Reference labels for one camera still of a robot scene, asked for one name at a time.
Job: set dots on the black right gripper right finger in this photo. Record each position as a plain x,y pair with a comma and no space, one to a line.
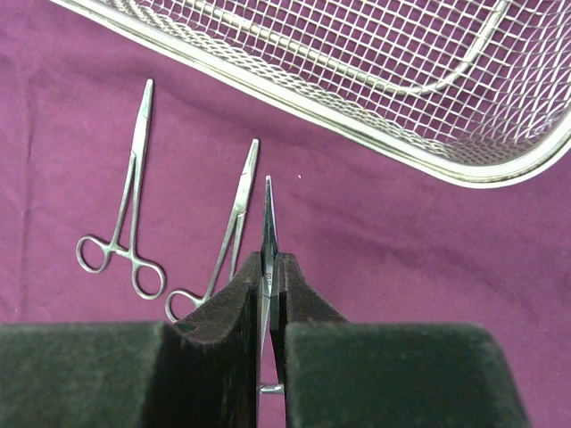
340,374

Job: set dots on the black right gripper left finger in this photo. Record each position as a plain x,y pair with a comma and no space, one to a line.
202,371

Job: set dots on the steel forceps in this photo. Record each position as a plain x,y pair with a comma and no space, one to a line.
270,305

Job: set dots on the steel clamp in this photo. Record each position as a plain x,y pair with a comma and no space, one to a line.
130,200

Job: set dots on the purple cloth wrap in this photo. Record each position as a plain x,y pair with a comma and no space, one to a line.
381,241

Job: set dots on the metal mesh tray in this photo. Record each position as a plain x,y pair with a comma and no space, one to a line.
476,93

